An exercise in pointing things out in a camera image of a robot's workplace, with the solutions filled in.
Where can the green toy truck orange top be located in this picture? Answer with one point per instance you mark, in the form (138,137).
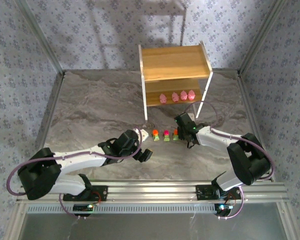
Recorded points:
(155,135)
(175,135)

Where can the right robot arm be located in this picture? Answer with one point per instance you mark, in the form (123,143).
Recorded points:
(215,140)

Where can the grey metal panel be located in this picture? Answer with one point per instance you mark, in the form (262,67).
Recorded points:
(150,227)

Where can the wooden shelf with white legs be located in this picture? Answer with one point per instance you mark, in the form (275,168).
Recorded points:
(172,62)

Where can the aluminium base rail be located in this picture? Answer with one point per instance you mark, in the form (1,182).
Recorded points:
(150,191)

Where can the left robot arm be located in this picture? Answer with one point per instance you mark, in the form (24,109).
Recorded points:
(77,160)

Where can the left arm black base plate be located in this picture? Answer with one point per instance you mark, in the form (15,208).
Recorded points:
(100,193)

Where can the green toy truck pink top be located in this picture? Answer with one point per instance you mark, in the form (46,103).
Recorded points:
(166,135)

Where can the aluminium frame post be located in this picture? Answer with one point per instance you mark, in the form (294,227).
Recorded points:
(40,37)
(262,35)

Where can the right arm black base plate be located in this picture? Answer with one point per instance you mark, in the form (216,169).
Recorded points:
(203,192)

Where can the aluminium table edge rail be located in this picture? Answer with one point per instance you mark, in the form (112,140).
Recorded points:
(50,110)
(248,100)

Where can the pink plastic pig toy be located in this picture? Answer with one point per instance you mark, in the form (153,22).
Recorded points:
(163,98)
(183,95)
(191,95)
(175,97)

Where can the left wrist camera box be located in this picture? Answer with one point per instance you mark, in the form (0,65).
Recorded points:
(143,135)

